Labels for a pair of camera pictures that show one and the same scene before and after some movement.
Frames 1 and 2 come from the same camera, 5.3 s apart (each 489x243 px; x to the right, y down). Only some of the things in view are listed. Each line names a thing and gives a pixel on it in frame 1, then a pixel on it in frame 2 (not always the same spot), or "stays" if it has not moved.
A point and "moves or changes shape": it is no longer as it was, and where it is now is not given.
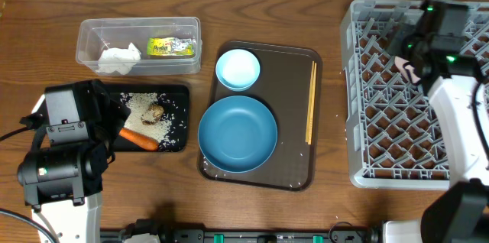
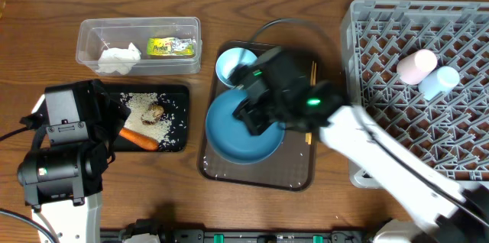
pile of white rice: [137, 102] stays
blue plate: [238, 134] moves or changes shape
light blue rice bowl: [238, 69] stays
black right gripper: [404, 37] -> [247, 113]
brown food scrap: [151, 114] stays
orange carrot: [140, 139] stays
